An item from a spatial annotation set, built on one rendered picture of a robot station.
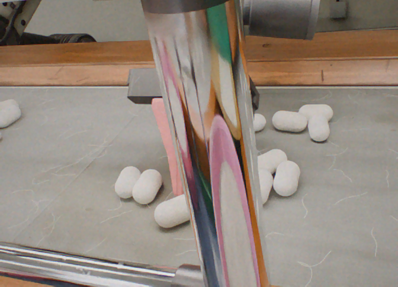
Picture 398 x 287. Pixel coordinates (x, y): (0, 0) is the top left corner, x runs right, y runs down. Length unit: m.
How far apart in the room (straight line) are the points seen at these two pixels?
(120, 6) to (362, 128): 2.35
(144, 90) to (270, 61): 0.23
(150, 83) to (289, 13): 0.13
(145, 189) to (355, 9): 2.20
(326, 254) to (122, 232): 0.16
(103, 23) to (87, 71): 2.15
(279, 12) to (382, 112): 0.16
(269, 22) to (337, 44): 0.20
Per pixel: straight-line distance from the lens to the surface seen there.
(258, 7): 0.39
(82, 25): 2.86
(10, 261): 0.21
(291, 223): 0.34
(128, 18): 2.71
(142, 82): 0.36
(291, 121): 0.43
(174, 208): 0.34
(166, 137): 0.35
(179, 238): 0.34
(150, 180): 0.37
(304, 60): 0.54
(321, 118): 0.43
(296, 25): 0.39
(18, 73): 0.72
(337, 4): 2.44
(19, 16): 1.07
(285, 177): 0.35
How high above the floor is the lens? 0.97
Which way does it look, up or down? 31 degrees down
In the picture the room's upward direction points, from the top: 11 degrees counter-clockwise
